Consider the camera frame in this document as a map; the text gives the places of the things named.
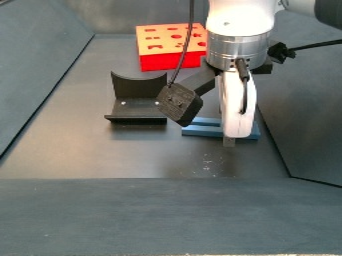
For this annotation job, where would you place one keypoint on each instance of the black curved holder stand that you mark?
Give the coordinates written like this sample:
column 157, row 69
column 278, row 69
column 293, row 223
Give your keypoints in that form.
column 136, row 105

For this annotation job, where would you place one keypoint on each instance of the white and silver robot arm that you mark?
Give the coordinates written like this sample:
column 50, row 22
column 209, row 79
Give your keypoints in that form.
column 238, row 30

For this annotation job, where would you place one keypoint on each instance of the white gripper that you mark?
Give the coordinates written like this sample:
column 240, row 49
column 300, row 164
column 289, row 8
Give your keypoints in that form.
column 238, row 102

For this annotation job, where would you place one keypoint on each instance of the red foam shape board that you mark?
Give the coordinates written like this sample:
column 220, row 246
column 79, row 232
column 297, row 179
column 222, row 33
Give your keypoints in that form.
column 161, row 45

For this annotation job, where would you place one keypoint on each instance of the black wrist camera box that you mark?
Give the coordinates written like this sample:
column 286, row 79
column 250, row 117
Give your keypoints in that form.
column 180, row 104

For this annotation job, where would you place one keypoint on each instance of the blue double-square peg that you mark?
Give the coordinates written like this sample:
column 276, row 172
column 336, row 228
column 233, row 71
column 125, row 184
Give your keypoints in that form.
column 205, row 127

